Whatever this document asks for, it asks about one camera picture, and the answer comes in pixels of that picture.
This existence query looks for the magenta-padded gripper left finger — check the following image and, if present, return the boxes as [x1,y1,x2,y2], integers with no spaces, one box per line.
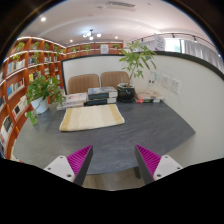
[43,144,94,187]

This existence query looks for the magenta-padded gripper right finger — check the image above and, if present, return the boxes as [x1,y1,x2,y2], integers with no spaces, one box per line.
[134,144,184,186]

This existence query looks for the cream yellow-striped towel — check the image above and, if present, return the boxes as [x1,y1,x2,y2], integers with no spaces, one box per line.
[59,103,126,132]

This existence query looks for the thin white book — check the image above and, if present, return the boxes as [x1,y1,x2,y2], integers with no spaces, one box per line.
[55,101,86,111]

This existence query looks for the red-spined book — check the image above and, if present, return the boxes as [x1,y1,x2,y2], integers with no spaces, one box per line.
[134,97,163,104]

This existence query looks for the white book with pale cover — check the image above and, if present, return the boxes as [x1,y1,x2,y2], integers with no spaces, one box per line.
[61,92,88,105]

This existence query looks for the beige-covered book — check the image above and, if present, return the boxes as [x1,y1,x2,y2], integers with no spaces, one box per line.
[134,90,165,101]

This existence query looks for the dark blue-spined book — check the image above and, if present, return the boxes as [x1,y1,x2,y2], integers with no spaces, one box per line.
[83,97,118,107]

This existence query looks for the pothos plant in white pot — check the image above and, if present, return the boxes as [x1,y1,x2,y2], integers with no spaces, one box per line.
[25,74,67,126]

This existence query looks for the small tree in black pot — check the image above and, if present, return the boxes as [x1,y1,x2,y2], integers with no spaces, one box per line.
[116,40,158,103]

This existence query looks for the clear acrylic sign stand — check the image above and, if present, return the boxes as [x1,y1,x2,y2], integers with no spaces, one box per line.
[146,70,158,94]

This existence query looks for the thick dark-covered book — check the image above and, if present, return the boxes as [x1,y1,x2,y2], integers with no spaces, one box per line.
[87,86,119,100]

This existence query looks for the tan leather chair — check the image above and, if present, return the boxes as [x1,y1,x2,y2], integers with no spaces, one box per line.
[100,70,131,90]
[67,73,101,95]

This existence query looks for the orange bookshelf unit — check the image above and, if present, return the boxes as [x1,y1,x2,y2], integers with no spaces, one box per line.
[0,35,124,161]

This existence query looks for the white sheer curtain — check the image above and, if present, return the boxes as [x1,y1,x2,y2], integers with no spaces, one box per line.
[133,36,224,73]

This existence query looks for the white standing banner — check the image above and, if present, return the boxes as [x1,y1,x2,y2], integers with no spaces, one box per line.
[153,33,166,52]

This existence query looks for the ceiling lamp with round bulbs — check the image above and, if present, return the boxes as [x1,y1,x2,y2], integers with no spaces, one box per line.
[82,29,102,42]

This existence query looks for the recessed ceiling spotlights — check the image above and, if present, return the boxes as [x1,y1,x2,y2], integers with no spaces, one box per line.
[39,15,120,44]

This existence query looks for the ceiling air vent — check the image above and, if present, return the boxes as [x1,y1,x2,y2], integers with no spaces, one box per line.
[105,1,136,10]

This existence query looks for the white wall socket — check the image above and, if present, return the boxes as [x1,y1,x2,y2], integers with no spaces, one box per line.
[160,73,171,88]
[169,77,182,94]

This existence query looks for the black ceiling track rail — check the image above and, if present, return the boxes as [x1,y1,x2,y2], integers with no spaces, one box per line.
[128,31,218,46]

